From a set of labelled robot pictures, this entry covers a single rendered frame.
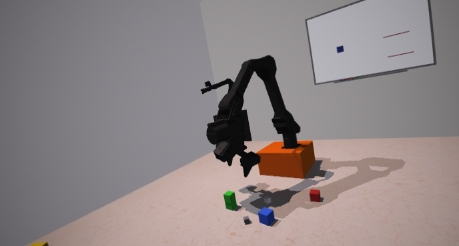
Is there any green block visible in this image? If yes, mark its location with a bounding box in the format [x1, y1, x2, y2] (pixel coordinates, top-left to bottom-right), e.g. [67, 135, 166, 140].
[225, 200, 237, 211]
[223, 191, 236, 203]

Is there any blue cube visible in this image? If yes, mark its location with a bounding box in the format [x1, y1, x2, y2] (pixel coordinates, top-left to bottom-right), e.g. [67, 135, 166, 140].
[258, 207, 275, 226]

